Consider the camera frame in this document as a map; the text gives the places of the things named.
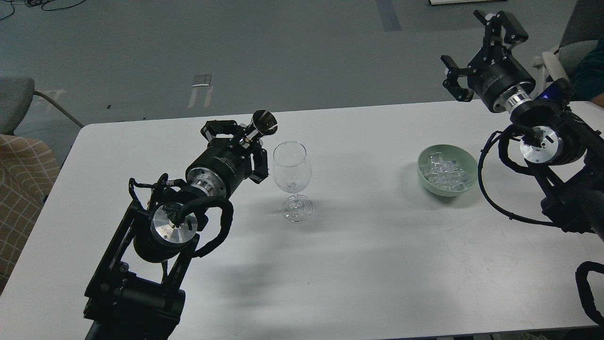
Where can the person in teal shirt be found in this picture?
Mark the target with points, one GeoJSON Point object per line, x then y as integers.
{"type": "Point", "coordinates": [588, 79]}

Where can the steel double jigger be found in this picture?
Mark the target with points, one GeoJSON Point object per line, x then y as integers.
{"type": "Point", "coordinates": [263, 123]}

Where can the green bowl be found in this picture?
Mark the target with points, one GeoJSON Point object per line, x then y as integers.
{"type": "Point", "coordinates": [467, 161]}

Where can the grey white office chair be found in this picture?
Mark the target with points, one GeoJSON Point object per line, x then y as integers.
{"type": "Point", "coordinates": [584, 28]}

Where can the clear ice cubes pile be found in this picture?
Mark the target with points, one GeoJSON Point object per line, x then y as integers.
{"type": "Point", "coordinates": [445, 174]}

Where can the clear wine glass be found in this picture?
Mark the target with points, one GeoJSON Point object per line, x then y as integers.
{"type": "Point", "coordinates": [292, 174]}

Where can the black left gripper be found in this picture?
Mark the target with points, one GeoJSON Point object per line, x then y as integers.
{"type": "Point", "coordinates": [225, 163]}

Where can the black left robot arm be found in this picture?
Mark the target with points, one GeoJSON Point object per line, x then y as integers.
{"type": "Point", "coordinates": [135, 292]}

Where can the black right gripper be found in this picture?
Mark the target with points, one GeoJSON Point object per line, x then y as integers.
{"type": "Point", "coordinates": [494, 70]}

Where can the grey chair left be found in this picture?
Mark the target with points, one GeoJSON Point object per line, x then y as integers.
{"type": "Point", "coordinates": [16, 96]}

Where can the checkered beige cushion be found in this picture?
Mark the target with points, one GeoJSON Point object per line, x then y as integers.
{"type": "Point", "coordinates": [28, 171]}

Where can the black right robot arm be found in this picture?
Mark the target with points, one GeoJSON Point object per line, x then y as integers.
{"type": "Point", "coordinates": [545, 139]}

